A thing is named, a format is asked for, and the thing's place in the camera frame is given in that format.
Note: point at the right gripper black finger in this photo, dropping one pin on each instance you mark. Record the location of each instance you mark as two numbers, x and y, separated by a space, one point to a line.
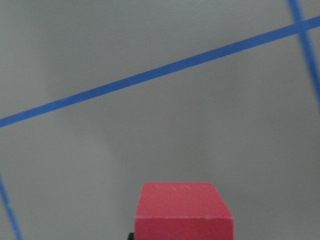
130 236

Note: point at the red block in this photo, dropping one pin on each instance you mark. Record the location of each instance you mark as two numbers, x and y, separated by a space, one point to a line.
182 211

